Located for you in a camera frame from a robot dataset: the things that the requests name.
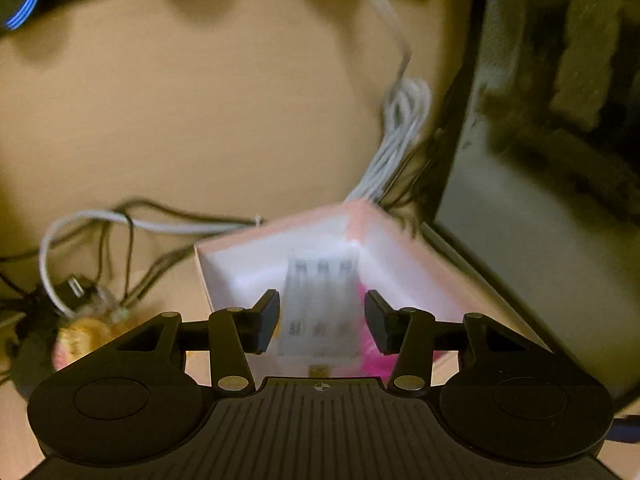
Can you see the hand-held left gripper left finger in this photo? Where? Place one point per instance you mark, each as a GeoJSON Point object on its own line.
{"type": "Point", "coordinates": [269, 321]}

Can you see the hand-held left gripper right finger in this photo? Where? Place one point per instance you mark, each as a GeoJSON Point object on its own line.
{"type": "Point", "coordinates": [376, 321]}

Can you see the clear plastic packet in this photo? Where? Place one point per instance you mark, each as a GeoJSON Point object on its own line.
{"type": "Point", "coordinates": [320, 305]}

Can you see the pink cardboard box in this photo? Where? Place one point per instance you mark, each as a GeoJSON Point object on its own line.
{"type": "Point", "coordinates": [415, 270]}

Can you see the yellow pink snack packet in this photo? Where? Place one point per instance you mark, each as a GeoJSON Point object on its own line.
{"type": "Point", "coordinates": [82, 335]}

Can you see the black monitor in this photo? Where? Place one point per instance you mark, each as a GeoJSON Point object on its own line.
{"type": "Point", "coordinates": [540, 240]}

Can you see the black plug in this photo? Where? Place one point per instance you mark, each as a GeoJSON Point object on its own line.
{"type": "Point", "coordinates": [74, 287]}

